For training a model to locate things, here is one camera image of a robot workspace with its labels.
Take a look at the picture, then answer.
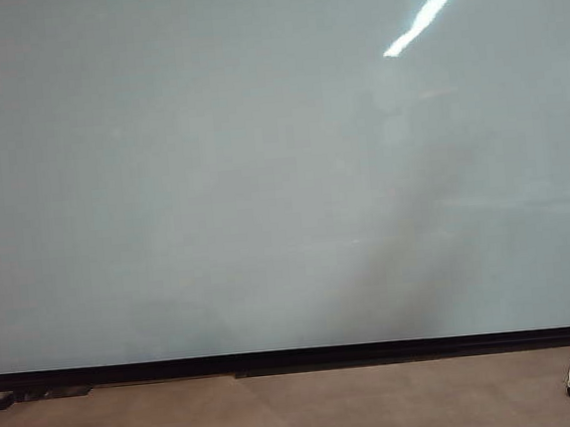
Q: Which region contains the black whiteboard frame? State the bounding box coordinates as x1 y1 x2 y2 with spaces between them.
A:
0 323 570 394

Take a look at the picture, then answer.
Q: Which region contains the white glass whiteboard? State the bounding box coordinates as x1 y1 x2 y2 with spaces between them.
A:
0 0 570 376

